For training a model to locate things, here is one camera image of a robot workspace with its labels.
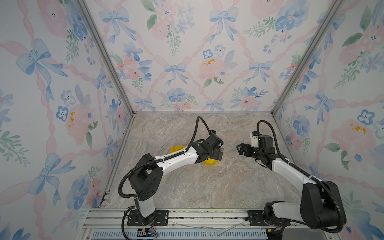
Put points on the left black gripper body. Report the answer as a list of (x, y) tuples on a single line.
[(211, 155)]

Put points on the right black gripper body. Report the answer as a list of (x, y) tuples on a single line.
[(259, 153)]

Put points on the yellow piggy bank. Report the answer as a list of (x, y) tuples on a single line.
[(176, 148), (210, 162)]

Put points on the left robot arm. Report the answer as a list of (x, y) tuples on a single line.
[(146, 176)]

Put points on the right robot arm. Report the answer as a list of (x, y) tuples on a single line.
[(320, 206)]

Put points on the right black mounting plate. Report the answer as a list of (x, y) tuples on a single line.
[(258, 218)]

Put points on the black mounting plate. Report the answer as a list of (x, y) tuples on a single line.
[(258, 218), (159, 218)]

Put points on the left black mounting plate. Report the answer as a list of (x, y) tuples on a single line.
[(159, 218)]

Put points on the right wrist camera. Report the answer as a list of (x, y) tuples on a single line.
[(255, 139)]

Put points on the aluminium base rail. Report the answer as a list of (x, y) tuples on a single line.
[(195, 224)]

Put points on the right aluminium corner post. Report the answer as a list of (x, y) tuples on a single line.
[(320, 32)]

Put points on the aluminium corner post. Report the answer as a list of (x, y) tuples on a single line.
[(320, 32), (94, 32)]

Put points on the left aluminium corner post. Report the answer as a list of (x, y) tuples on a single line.
[(94, 32)]

